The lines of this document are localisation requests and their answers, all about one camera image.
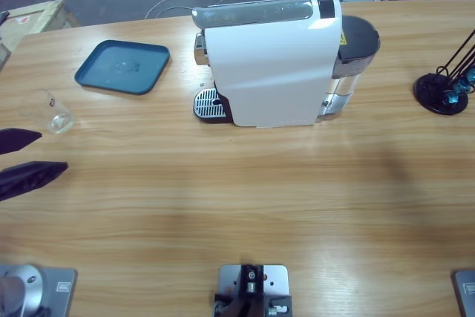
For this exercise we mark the black capsule holder stand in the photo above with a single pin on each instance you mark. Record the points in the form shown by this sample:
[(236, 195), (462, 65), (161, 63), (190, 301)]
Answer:
[(430, 90)]

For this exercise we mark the clear glass cup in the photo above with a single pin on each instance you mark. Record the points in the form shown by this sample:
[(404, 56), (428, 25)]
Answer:
[(59, 124)]

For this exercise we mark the white block with dark post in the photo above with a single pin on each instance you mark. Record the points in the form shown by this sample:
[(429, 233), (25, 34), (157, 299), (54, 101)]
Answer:
[(252, 283)]

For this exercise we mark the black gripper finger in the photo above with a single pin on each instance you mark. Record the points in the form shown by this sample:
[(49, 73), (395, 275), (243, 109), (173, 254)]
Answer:
[(15, 140), (29, 177)]

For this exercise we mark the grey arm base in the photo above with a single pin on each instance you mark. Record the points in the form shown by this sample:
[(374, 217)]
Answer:
[(465, 291), (41, 287)]

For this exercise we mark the silver coffee machine lever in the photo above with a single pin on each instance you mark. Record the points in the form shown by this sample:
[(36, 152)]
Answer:
[(252, 14)]

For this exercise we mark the white capsule coffee machine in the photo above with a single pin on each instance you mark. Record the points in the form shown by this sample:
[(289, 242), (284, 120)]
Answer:
[(274, 72)]

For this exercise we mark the clear water tank black lid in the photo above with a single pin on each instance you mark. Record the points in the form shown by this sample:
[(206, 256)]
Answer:
[(356, 38)]

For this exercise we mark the wooden crate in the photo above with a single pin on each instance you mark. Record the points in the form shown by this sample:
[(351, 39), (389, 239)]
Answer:
[(33, 20)]

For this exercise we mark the blue coffee capsule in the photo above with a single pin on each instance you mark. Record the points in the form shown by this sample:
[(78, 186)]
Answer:
[(452, 98), (472, 75), (462, 85)]

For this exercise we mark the metal drip tray grate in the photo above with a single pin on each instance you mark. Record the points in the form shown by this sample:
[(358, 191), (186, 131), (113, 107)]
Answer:
[(208, 103)]

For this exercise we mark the teal plastic tray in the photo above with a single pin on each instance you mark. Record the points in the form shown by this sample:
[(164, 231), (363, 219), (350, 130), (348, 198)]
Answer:
[(122, 68)]

